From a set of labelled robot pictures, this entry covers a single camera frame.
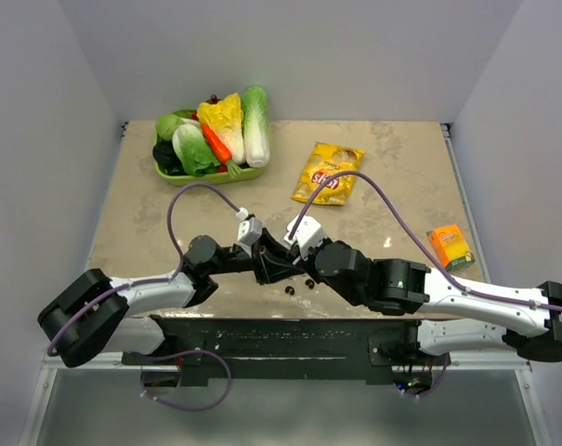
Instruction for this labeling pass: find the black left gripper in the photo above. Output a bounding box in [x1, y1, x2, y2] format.
[206, 228, 304, 285]

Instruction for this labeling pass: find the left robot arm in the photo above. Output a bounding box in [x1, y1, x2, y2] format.
[37, 230, 300, 368]

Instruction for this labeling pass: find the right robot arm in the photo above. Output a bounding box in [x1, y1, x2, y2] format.
[285, 238, 562, 365]

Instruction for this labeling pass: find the green vegetable basket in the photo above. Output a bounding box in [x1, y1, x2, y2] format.
[154, 135, 266, 187]

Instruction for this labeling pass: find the yellow chips bag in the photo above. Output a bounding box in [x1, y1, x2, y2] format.
[291, 142, 366, 205]

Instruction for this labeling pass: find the green white napa cabbage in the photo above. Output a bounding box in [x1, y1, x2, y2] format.
[242, 86, 270, 168]

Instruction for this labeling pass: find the green leafy bok choy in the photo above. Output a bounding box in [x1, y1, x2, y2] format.
[172, 124, 220, 177]

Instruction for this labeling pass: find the orange toy carrot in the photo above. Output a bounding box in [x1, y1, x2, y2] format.
[201, 124, 241, 177]

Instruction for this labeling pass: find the orange juice carton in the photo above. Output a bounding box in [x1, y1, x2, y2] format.
[427, 224, 475, 271]

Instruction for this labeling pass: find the yellow white cabbage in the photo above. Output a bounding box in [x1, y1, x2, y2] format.
[197, 93, 246, 164]

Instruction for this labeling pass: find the black toy vegetable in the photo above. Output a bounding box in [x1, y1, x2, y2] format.
[152, 141, 186, 177]

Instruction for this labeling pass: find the round green cabbage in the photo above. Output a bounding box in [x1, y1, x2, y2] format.
[155, 113, 183, 141]

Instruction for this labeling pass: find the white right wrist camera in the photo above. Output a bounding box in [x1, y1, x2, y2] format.
[281, 216, 327, 260]

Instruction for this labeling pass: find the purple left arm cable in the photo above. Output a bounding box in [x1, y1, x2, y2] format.
[46, 181, 250, 358]

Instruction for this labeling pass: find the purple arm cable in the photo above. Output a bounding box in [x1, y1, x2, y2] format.
[46, 181, 250, 358]
[288, 170, 562, 315]

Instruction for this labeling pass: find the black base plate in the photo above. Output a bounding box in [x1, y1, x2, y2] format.
[123, 318, 447, 389]

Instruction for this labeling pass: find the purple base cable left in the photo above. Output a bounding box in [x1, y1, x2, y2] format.
[134, 350, 233, 413]

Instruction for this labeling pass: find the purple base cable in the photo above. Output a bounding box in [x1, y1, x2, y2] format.
[134, 350, 233, 413]
[399, 356, 452, 400]

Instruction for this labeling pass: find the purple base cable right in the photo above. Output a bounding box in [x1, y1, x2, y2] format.
[399, 356, 452, 400]

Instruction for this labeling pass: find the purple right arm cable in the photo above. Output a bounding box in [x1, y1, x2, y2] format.
[288, 170, 562, 315]

